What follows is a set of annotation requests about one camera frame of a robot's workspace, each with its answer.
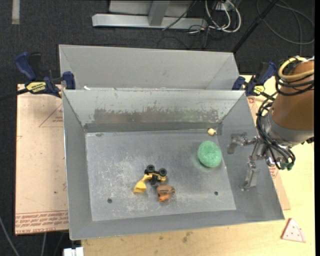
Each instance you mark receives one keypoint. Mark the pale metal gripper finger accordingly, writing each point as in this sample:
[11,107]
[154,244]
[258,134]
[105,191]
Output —
[236,142]
[252,175]

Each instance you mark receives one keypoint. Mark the small beige knob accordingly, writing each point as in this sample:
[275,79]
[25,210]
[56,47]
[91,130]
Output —
[211,131]

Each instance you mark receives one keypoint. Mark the green ball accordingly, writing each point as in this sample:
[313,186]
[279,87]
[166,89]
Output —
[209,153]

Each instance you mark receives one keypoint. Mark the pink triangular sanding pad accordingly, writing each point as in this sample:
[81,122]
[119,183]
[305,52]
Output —
[293,231]

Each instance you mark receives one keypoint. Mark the brown and orange toy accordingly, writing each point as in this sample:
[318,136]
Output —
[165,190]

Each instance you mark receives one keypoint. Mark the yellow toy vehicle black wheels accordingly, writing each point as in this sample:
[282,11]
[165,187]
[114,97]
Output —
[153,173]

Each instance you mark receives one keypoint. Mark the grey metal bin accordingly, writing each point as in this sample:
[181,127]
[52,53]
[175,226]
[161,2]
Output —
[150,120]

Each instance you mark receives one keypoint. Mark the brown cardboard board red print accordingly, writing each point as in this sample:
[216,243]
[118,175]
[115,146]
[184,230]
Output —
[37,150]

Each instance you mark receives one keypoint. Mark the black cylinder on white bracket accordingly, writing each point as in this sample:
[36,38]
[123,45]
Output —
[310,140]

